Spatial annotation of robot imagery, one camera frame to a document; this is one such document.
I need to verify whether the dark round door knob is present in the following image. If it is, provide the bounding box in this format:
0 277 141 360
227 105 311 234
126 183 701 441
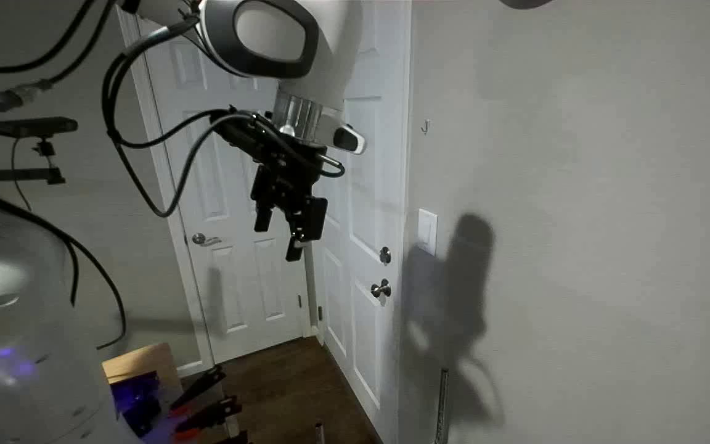
367 277 394 304

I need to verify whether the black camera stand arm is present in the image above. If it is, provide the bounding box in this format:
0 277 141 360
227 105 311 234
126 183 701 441
0 136 68 188

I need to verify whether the white panel door with lever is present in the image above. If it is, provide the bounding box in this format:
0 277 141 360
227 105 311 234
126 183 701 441
115 6 319 367

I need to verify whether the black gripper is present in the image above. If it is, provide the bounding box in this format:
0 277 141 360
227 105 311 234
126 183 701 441
237 120 330 265

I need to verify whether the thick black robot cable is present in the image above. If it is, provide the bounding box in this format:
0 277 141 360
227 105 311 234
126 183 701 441
0 172 130 352

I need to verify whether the blue lit device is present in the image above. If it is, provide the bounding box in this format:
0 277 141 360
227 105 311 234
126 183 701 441
109 369 166 440

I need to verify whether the white panel door with knob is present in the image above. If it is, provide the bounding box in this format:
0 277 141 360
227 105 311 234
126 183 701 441
289 0 413 444

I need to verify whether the white light switch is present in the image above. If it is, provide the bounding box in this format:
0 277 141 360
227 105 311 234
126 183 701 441
417 204 442 256

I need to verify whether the black stereo camera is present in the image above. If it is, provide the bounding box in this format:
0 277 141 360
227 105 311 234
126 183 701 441
0 114 81 141

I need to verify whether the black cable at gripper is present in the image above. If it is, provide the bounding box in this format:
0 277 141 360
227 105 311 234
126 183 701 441
98 23 348 221

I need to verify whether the dark round object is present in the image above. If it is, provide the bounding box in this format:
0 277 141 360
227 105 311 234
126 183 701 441
497 0 555 12

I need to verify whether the silver lever door handle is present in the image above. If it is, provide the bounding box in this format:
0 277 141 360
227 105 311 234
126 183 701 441
189 229 225 251

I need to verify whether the black cable with grey connector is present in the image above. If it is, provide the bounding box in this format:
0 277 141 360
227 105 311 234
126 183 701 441
0 0 119 115

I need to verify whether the red black clamp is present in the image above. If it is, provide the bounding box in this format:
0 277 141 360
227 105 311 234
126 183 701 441
167 366 230 415
174 394 243 437

